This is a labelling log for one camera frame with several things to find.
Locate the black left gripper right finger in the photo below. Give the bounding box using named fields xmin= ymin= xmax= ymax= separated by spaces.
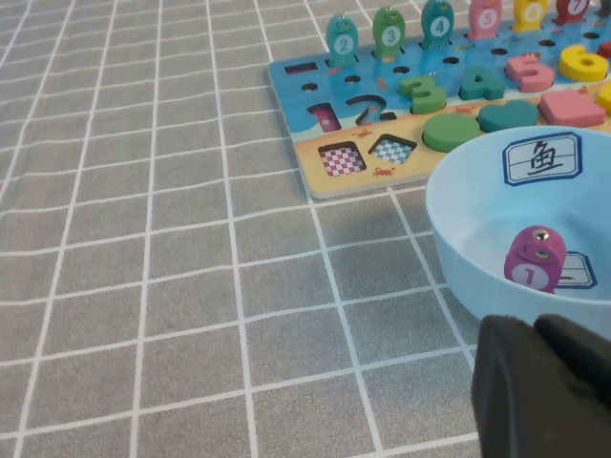
xmin=533 ymin=312 xmax=611 ymax=410

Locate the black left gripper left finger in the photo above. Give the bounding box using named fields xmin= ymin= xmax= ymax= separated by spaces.
xmin=470 ymin=314 xmax=611 ymax=458

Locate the teal fish piece number 2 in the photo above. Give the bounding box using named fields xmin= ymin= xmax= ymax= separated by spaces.
xmin=326 ymin=15 xmax=360 ymax=68

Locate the magenta fish piece number 1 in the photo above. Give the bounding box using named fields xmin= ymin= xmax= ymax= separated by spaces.
xmin=503 ymin=225 xmax=568 ymax=295

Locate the light blue plastic bowl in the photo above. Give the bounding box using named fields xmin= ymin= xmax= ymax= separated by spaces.
xmin=424 ymin=124 xmax=611 ymax=338

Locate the pink trapezoid piece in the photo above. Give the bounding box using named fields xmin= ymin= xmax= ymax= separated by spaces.
xmin=537 ymin=89 xmax=607 ymax=129

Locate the teal heart piece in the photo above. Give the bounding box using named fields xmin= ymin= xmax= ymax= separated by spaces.
xmin=476 ymin=98 xmax=540 ymax=134

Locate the green circle piece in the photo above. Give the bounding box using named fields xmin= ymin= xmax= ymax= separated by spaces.
xmin=422 ymin=113 xmax=482 ymax=154

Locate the wooden number puzzle board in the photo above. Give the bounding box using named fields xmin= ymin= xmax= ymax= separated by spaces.
xmin=266 ymin=11 xmax=611 ymax=200

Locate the red fish piece number 7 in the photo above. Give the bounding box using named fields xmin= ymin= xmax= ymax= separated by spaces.
xmin=553 ymin=0 xmax=593 ymax=26

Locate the yellow fish piece number 6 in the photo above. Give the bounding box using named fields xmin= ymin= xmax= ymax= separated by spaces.
xmin=511 ymin=0 xmax=550 ymax=33

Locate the pink fish piece number 5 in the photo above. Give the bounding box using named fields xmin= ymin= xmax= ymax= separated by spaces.
xmin=466 ymin=0 xmax=505 ymax=42

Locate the teal fish piece number 4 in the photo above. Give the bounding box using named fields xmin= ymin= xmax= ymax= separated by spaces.
xmin=419 ymin=0 xmax=457 ymax=52

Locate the green fish piece number 3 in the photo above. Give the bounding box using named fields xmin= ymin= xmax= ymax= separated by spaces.
xmin=371 ymin=6 xmax=407 ymax=61

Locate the grey grid tablecloth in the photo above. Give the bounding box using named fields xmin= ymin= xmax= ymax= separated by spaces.
xmin=0 ymin=0 xmax=611 ymax=458

